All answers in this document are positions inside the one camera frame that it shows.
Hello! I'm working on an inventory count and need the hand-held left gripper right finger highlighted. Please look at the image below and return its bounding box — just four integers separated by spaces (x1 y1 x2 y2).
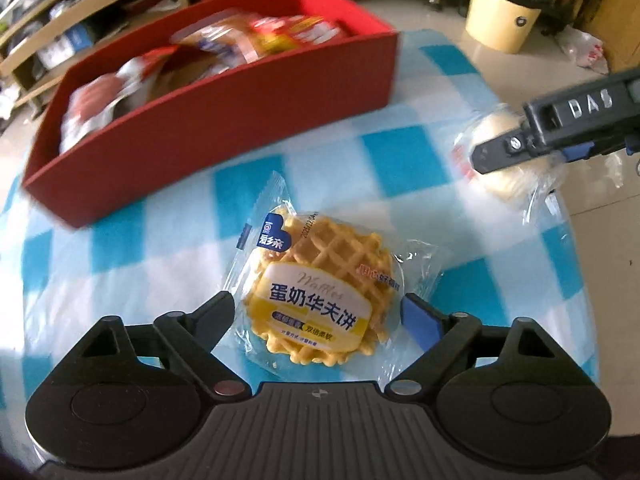
382 292 568 401

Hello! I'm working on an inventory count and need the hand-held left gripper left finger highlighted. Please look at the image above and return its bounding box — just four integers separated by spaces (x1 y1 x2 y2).
77 292 251 402

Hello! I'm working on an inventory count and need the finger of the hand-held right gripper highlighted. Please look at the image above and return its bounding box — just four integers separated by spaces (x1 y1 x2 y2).
470 127 538 177

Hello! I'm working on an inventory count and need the white bun packet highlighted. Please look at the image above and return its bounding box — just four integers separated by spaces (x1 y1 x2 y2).
449 102 563 227

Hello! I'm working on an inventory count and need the yellow waffle packet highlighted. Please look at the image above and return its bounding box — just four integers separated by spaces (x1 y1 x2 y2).
220 170 447 381

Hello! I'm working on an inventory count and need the red cardboard box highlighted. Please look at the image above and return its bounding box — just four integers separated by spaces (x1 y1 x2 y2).
22 0 401 229

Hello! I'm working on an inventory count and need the clear plastic bag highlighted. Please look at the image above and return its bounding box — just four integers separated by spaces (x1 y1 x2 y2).
556 26 610 75

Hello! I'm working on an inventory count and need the blue white checked tablecloth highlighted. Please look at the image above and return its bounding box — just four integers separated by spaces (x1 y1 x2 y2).
0 29 601 413

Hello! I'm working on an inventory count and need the cream trash bin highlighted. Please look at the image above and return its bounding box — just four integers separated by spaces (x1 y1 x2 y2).
464 0 557 55

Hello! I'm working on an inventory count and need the red yellow snack packet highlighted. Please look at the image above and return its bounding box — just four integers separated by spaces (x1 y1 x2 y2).
249 14 353 57

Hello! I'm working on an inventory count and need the red white sausage packet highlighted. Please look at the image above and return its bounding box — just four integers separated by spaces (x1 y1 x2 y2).
59 44 178 157

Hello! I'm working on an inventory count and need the white orange bread packet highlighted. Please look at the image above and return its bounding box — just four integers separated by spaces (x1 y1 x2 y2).
169 10 263 77

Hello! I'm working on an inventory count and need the white blue appliance box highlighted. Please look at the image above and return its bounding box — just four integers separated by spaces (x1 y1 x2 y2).
36 24 97 70

